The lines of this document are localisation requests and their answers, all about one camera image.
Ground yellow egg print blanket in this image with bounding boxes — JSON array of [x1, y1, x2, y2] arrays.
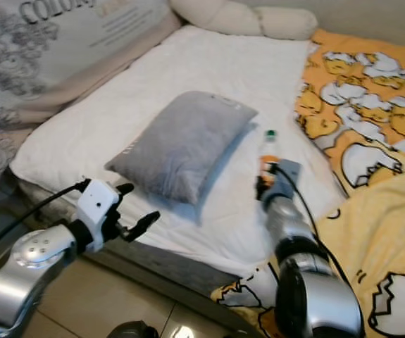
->
[[209, 28, 405, 338]]

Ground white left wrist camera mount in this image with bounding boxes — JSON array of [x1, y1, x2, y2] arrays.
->
[[75, 178, 120, 244]]

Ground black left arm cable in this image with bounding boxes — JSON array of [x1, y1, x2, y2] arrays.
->
[[0, 180, 92, 260]]

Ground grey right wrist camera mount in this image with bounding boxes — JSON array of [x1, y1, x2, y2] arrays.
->
[[269, 159, 301, 205]]

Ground orange drink bottle green cap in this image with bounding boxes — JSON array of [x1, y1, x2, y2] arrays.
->
[[258, 130, 282, 191]]

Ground grey printed lettering cushion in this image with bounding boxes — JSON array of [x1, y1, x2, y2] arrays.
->
[[0, 0, 171, 187]]

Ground beige knotted bolster pillow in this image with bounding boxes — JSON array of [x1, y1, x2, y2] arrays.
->
[[168, 0, 319, 41]]

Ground white quilted mattress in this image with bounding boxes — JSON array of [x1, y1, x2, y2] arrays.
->
[[10, 26, 347, 279]]

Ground grey robot left foot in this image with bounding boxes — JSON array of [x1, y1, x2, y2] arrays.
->
[[107, 320, 157, 338]]

